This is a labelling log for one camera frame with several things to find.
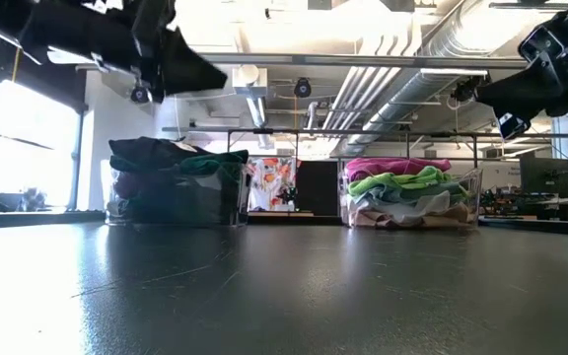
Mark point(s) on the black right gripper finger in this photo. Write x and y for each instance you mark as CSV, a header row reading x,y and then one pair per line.
x,y
520,96
512,128

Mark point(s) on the black towel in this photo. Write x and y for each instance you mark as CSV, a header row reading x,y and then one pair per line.
x,y
146,153

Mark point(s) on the clear plastic bin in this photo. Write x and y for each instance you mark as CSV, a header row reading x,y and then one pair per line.
x,y
474,197
111,212

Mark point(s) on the light blue towel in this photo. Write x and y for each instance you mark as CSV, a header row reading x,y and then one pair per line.
x,y
442,193

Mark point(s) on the lime green towel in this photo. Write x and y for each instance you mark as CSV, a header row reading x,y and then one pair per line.
x,y
402,181

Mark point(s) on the magenta pink towel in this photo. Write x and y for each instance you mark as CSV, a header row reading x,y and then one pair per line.
x,y
392,166

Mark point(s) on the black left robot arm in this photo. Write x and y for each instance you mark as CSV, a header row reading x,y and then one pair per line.
x,y
42,29

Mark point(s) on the black round ceiling lamp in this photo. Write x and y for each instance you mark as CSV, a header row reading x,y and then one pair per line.
x,y
140,95
302,88

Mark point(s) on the black ceiling spotlight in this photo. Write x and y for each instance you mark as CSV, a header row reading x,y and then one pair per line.
x,y
467,89

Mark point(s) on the dark computer monitor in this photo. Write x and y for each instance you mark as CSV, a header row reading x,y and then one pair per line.
x,y
545,175

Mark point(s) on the white ceiling unit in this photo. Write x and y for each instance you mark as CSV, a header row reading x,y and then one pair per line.
x,y
249,81

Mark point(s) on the cluttered workbench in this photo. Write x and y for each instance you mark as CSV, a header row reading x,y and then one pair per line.
x,y
520,202

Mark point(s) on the beige towel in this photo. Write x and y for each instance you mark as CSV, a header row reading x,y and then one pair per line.
x,y
456,216

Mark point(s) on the white towel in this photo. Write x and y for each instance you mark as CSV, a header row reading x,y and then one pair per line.
x,y
412,211

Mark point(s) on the large bright window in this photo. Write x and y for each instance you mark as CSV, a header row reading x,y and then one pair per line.
x,y
32,138

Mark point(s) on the floral poster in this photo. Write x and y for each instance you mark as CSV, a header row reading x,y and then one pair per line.
x,y
274,182

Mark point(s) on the black pipe railing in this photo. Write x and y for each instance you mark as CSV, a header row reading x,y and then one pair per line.
x,y
363,132

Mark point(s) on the grey overhead rig beam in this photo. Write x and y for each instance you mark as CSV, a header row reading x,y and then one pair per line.
x,y
343,60

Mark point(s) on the black panel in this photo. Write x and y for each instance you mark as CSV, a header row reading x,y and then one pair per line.
x,y
316,187

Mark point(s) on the silver ceiling duct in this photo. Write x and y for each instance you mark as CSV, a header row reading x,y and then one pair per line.
x,y
412,93

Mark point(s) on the black aluminium table frame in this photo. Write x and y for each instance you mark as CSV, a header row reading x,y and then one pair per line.
x,y
32,219

